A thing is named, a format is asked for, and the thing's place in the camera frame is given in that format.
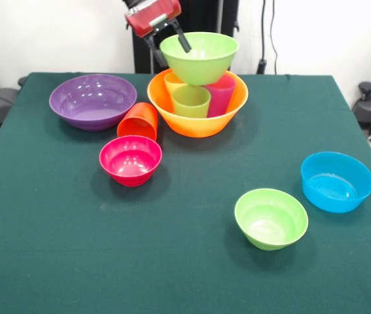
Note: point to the red-orange cup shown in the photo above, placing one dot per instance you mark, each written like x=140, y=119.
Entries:
x=139, y=122

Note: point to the yellow cup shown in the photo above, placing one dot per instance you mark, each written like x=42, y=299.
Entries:
x=172, y=83

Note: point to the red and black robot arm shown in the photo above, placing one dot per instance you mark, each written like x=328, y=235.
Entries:
x=136, y=3

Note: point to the purple cup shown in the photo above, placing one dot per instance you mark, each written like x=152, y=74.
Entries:
x=221, y=98

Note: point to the large orange bowl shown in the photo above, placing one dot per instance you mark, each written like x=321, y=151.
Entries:
x=201, y=126

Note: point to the pink bowl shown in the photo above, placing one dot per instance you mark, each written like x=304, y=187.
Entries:
x=130, y=163

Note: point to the purple bowl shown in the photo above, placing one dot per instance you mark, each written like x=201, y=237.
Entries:
x=93, y=101

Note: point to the blue bowl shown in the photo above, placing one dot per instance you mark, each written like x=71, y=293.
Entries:
x=335, y=183

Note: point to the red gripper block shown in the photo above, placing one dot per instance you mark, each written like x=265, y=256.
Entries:
x=149, y=16

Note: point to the large green bowl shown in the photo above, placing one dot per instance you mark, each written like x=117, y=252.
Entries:
x=201, y=65

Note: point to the green cup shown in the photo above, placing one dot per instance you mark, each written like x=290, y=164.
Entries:
x=191, y=104

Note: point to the dark green table cloth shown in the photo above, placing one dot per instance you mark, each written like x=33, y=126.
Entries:
x=106, y=245

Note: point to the small green bowl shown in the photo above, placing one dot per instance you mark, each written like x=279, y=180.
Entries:
x=270, y=222

